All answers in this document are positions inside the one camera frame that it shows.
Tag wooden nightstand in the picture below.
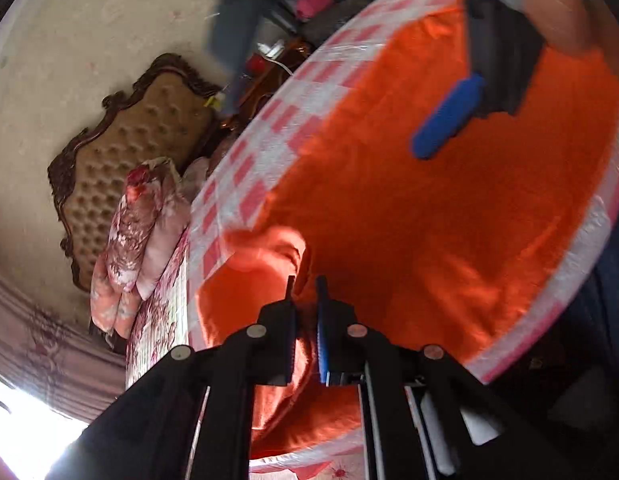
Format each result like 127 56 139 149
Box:
218 38 311 133

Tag tufted brown headboard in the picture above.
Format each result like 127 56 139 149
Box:
47 53 221 292

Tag pink checkered plastic sheet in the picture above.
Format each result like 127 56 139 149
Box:
189 0 619 382

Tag striped pink curtain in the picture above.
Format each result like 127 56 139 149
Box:
0 275 125 422

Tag right hand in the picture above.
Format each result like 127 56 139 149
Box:
501 0 619 56

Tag orange fleece pants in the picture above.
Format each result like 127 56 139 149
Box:
198 4 619 458

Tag plain pink pillow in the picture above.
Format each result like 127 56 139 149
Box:
135 157 210 300

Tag floral red pillow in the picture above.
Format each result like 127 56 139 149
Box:
90 157 168 339

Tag pink floral bedsheet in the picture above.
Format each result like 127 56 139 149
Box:
125 230 189 389

